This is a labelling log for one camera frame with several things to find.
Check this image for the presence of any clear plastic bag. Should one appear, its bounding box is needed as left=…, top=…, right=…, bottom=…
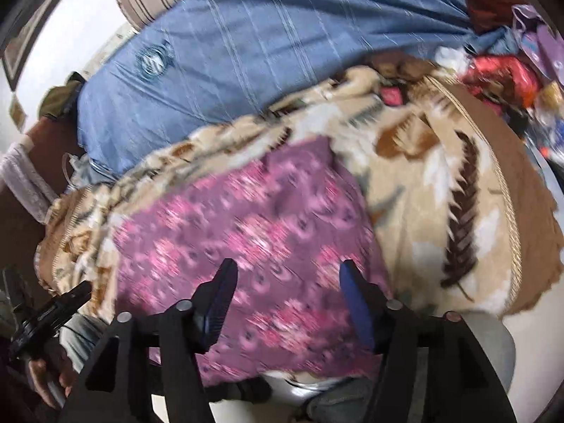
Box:
left=526, top=81, right=564, bottom=151

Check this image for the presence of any brown headboard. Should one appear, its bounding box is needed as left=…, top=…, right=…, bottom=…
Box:
left=0, top=115, right=89, bottom=274

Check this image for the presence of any light grey cloth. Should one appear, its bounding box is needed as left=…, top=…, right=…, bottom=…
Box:
left=0, top=141, right=60, bottom=226

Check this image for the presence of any blue denim cloth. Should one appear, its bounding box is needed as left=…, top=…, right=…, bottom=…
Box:
left=469, top=24, right=523, bottom=56

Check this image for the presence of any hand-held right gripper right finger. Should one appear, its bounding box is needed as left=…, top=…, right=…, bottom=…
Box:
left=339, top=259, right=516, bottom=423

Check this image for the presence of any white crumpled paper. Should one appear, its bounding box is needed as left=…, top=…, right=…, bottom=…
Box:
left=434, top=45, right=470, bottom=73

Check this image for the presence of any dark framed wall picture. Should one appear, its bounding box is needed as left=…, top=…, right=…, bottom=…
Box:
left=0, top=0, right=93, bottom=93

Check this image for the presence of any red packet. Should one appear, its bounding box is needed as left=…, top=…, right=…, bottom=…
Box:
left=460, top=54, right=544, bottom=109

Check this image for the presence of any person's right leg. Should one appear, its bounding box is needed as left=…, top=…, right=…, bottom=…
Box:
left=304, top=376, right=382, bottom=423

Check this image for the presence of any purple floral top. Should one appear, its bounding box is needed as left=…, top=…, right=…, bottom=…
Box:
left=110, top=134, right=395, bottom=388

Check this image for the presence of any lavender printed cloth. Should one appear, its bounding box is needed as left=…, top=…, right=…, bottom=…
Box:
left=511, top=4, right=564, bottom=82

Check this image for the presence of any blue plaid quilt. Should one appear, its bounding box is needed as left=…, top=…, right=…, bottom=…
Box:
left=76, top=0, right=474, bottom=174

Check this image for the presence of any person's left leg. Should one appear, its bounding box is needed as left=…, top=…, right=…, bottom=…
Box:
left=57, top=313, right=117, bottom=373

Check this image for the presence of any black shoe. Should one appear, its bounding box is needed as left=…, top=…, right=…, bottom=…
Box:
left=205, top=376, right=275, bottom=404

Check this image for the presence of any leaf print blanket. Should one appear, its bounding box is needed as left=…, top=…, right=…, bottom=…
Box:
left=37, top=64, right=521, bottom=388

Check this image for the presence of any dark green cloth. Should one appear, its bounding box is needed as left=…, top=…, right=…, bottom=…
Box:
left=37, top=70, right=86, bottom=119

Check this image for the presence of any brown quilted bedspread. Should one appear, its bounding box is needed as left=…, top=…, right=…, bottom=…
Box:
left=423, top=75, right=558, bottom=318

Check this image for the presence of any person's leg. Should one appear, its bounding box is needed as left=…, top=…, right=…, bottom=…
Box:
left=57, top=313, right=117, bottom=373
left=304, top=376, right=382, bottom=423

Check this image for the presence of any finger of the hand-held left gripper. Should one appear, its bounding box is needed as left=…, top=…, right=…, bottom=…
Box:
left=42, top=280, right=93, bottom=320

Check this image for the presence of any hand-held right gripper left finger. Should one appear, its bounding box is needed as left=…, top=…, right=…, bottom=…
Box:
left=57, top=258, right=241, bottom=423

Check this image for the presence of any person's left hand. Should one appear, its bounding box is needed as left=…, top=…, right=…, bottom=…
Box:
left=27, top=356, right=76, bottom=409

